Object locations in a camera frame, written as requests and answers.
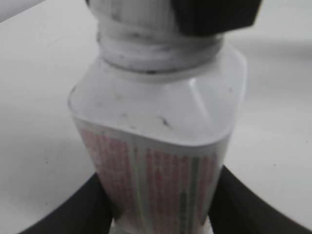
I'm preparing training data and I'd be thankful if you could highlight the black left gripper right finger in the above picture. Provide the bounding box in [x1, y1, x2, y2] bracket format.
[208, 166, 311, 234]

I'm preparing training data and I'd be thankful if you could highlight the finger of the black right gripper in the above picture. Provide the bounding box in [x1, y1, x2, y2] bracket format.
[170, 0, 261, 37]

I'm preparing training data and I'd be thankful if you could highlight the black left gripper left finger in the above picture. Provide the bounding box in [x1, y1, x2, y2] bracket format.
[23, 174, 113, 234]

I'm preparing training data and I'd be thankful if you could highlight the white yili changqing bottle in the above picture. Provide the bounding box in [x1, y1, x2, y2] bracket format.
[68, 0, 247, 234]

